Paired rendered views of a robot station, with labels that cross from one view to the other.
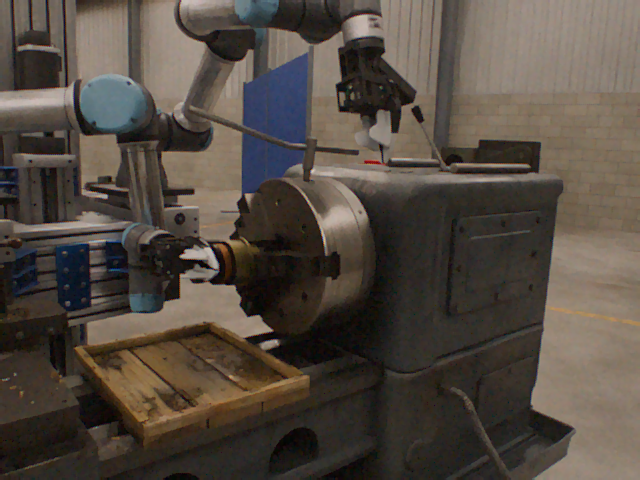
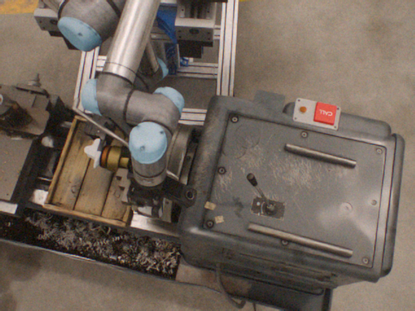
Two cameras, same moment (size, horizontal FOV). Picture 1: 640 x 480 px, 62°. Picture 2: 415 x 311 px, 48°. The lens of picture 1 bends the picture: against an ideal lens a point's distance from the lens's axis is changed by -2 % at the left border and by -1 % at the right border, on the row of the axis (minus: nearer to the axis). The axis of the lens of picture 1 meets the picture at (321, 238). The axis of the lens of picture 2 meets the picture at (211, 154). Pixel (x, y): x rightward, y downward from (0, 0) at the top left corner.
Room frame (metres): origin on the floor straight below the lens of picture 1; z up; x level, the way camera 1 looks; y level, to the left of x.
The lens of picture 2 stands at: (0.93, -0.38, 2.51)
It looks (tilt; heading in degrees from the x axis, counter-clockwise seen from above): 71 degrees down; 50
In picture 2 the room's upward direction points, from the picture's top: 3 degrees clockwise
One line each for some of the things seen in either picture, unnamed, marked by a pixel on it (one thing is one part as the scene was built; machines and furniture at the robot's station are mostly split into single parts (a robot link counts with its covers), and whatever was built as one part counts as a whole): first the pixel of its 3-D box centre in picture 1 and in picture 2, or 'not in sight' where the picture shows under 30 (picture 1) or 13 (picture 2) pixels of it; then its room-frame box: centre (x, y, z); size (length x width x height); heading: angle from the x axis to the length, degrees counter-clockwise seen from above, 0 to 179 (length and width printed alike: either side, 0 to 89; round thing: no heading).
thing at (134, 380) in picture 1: (186, 371); (100, 170); (0.93, 0.24, 0.89); 0.36 x 0.30 x 0.04; 40
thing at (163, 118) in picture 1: (143, 130); not in sight; (1.61, 0.54, 1.33); 0.13 x 0.12 x 0.14; 127
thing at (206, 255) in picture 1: (196, 257); (93, 151); (0.94, 0.22, 1.10); 0.09 x 0.06 x 0.03; 39
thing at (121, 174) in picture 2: (293, 264); (130, 190); (0.97, 0.05, 1.09); 0.12 x 0.11 x 0.05; 40
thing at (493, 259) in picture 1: (418, 245); (285, 193); (1.36, -0.25, 1.06); 0.59 x 0.48 x 0.39; 130
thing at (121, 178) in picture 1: (141, 169); not in sight; (1.60, 0.54, 1.21); 0.15 x 0.15 x 0.10
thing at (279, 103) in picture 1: (267, 151); not in sight; (8.00, 0.84, 1.18); 4.12 x 0.80 x 2.35; 19
